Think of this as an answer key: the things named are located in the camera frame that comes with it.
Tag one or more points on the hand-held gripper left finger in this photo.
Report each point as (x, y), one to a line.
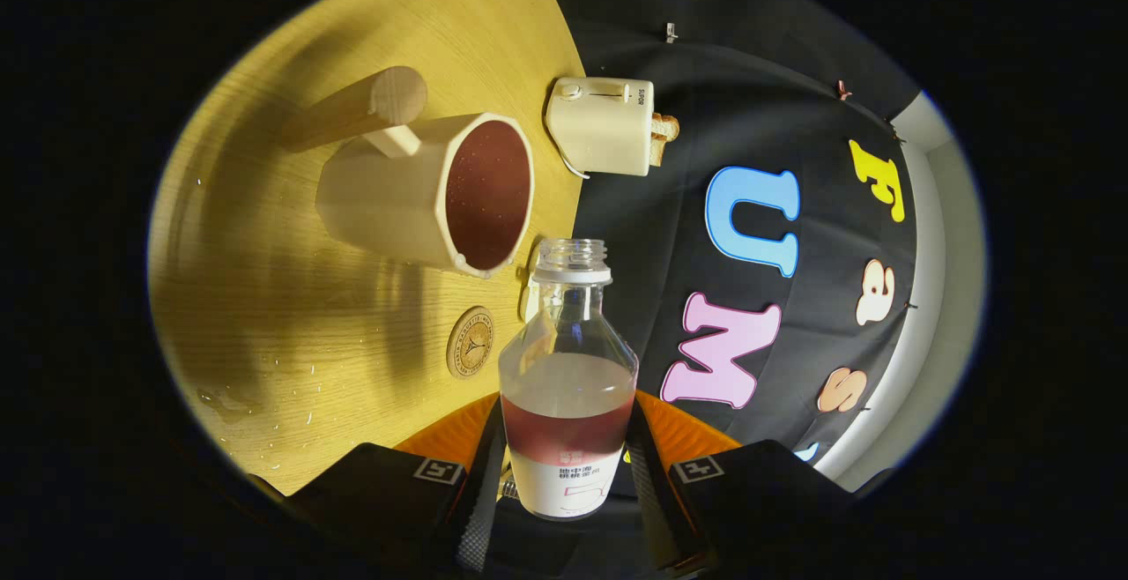
(388, 492)

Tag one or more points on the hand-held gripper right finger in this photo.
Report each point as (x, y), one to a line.
(758, 492)

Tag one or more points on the round wooden coaster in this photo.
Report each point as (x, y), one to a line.
(470, 342)

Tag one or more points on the clear juice bottle white label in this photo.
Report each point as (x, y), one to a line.
(568, 386)

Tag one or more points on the wooden table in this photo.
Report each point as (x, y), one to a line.
(291, 333)

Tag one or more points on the black backdrop cloth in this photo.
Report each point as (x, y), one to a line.
(670, 236)

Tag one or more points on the square toast slice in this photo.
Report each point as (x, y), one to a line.
(658, 152)

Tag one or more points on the rounded toast slice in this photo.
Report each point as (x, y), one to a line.
(667, 127)

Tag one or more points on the cream toaster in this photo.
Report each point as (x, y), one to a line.
(599, 126)

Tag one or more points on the copper clip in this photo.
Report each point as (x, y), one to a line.
(844, 89)

